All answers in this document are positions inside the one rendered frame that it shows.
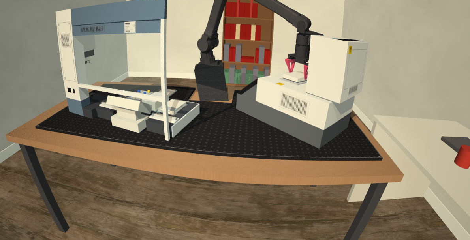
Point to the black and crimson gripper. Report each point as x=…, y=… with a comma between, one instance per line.
x=300, y=57

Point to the cream benchtop instrument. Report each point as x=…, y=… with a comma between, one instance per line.
x=318, y=109

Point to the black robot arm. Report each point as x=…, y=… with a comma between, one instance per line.
x=209, y=39

